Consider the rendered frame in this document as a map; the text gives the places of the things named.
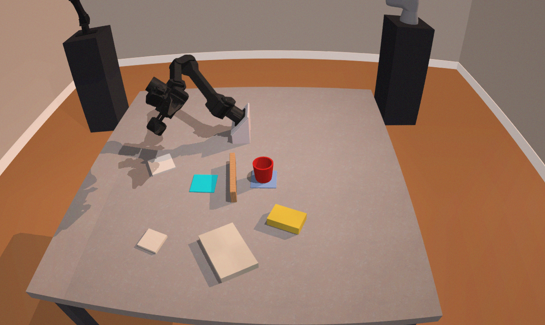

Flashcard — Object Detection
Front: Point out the yellow rectangular block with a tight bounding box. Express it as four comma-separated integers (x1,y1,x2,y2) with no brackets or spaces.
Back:
267,204,307,234

